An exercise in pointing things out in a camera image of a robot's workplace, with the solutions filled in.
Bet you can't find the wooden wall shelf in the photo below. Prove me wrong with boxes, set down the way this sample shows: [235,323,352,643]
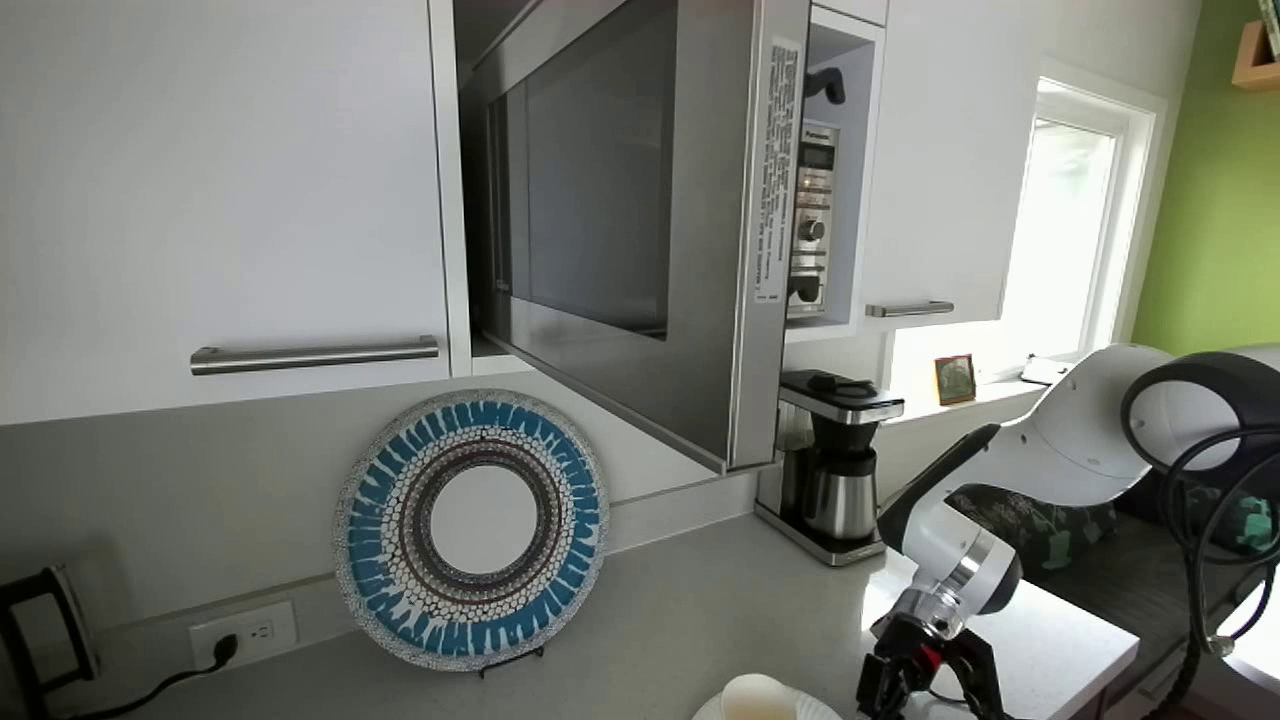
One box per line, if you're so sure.
[1228,8,1280,97]

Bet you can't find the long steel cabinet handle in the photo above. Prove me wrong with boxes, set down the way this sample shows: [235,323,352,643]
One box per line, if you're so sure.
[187,333,443,378]

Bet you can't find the small dark picture frame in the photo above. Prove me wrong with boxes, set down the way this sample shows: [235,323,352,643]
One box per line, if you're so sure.
[931,353,979,408]

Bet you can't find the white microwave cabinet niche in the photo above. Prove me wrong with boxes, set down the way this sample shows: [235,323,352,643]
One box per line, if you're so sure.
[795,0,898,344]

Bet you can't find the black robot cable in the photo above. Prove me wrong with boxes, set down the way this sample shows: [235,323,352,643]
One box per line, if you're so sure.
[1158,423,1280,720]

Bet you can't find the black kettle power cable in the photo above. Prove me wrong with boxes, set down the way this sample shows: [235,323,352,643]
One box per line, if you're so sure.
[77,631,246,720]

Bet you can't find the stainless steel microwave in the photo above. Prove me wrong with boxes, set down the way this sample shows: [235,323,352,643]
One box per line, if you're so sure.
[785,12,882,333]

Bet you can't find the blue patterned decorative plate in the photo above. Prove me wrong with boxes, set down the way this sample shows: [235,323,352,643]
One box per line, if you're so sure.
[333,387,614,676]

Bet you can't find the white paper plate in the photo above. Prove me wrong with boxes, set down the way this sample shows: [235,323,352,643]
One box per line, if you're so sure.
[690,683,843,720]

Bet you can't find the white upper cabinet short handle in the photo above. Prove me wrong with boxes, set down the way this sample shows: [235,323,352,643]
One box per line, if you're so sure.
[851,0,1206,328]

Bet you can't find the black microwave door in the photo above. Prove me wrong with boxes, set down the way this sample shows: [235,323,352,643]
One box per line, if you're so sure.
[455,0,811,477]

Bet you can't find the silver metal canister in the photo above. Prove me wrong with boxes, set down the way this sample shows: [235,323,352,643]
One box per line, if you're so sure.
[0,565,103,720]

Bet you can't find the white framed window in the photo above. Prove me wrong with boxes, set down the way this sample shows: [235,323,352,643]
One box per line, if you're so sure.
[996,70,1167,378]

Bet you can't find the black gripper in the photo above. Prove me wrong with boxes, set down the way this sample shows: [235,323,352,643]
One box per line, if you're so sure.
[851,604,1015,720]

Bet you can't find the white wall outlet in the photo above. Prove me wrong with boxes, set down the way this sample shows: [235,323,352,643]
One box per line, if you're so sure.
[187,594,299,672]

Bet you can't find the steel and black coffee maker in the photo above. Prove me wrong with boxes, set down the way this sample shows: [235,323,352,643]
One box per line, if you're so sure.
[753,368,909,573]

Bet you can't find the short steel cabinet handle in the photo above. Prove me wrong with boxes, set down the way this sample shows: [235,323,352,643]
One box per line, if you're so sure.
[859,294,959,319]

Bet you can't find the white upper cabinet long handle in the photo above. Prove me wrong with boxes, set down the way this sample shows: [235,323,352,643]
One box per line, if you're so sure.
[0,0,462,431]

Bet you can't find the dark floral pillow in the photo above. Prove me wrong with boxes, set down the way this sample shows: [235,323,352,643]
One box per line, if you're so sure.
[953,484,1113,574]

